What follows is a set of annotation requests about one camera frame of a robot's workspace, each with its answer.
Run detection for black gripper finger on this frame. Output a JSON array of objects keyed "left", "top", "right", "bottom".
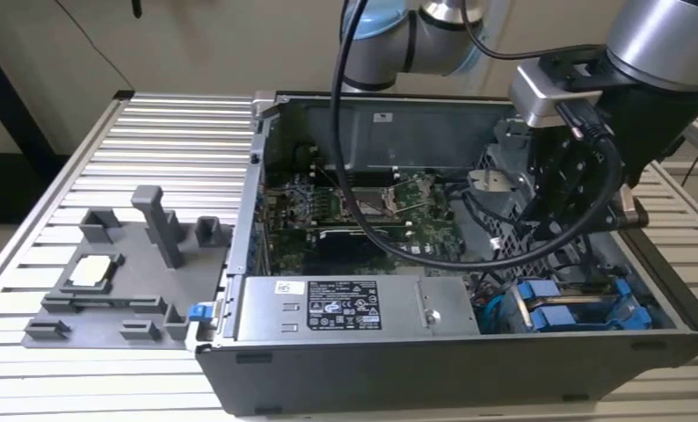
[
  {"left": 582, "top": 186, "right": 625, "bottom": 235},
  {"left": 522, "top": 126, "right": 597, "bottom": 242}
]

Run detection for hard disk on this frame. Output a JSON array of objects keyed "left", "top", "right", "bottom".
[{"left": 515, "top": 276, "right": 650, "bottom": 325}]

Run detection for grey disk bay cage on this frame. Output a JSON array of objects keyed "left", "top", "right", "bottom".
[{"left": 451, "top": 117, "right": 561, "bottom": 282}]

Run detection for blue plastic disk carrier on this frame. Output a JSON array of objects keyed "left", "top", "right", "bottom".
[{"left": 530, "top": 306, "right": 653, "bottom": 331}]

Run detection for metal socket cover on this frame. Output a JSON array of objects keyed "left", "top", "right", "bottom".
[{"left": 390, "top": 174, "right": 439, "bottom": 213}]

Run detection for green motherboard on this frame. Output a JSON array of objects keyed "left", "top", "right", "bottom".
[{"left": 263, "top": 174, "right": 479, "bottom": 278}]

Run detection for black RAM slots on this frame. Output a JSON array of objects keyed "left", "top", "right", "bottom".
[{"left": 322, "top": 169, "right": 400, "bottom": 188}]

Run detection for CPU socket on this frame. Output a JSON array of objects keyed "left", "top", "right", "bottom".
[{"left": 336, "top": 187, "right": 398, "bottom": 220}]

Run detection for black graphics card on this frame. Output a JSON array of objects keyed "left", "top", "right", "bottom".
[{"left": 311, "top": 224, "right": 412, "bottom": 266}]

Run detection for silver power supply unit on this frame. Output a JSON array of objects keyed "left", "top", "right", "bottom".
[{"left": 234, "top": 275, "right": 482, "bottom": 342}]

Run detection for open black PC case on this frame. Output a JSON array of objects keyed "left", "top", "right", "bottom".
[{"left": 184, "top": 90, "right": 698, "bottom": 418}]

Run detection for blue case latch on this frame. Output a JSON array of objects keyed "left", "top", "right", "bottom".
[{"left": 188, "top": 302, "right": 218, "bottom": 323}]

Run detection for grey parts rack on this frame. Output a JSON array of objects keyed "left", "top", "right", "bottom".
[{"left": 24, "top": 184, "right": 238, "bottom": 351}]

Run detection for silver CPU chip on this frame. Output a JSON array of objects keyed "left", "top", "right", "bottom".
[{"left": 68, "top": 254, "right": 120, "bottom": 286}]

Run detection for black furniture stand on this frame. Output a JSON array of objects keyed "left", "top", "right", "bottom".
[{"left": 0, "top": 24, "right": 72, "bottom": 225}]

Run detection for silver metal bracket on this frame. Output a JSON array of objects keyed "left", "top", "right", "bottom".
[{"left": 467, "top": 169, "right": 531, "bottom": 194}]

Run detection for black wire with white connector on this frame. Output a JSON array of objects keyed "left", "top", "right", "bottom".
[{"left": 462, "top": 188, "right": 538, "bottom": 254}]

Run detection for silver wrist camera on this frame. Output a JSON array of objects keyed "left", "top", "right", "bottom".
[{"left": 507, "top": 56, "right": 609, "bottom": 129}]

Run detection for blue disk wire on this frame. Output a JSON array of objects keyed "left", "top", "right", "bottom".
[{"left": 480, "top": 293, "right": 508, "bottom": 333}]

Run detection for thin black cable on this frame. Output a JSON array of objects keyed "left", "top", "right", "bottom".
[{"left": 462, "top": 0, "right": 606, "bottom": 62}]

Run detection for thin wire locking lever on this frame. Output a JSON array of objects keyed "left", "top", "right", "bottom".
[{"left": 315, "top": 164, "right": 351, "bottom": 194}]

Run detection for long black camera cable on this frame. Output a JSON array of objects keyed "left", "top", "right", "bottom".
[{"left": 330, "top": 0, "right": 623, "bottom": 272}]

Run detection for thin wall cable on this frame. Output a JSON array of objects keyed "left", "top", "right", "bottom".
[{"left": 53, "top": 0, "right": 136, "bottom": 91}]

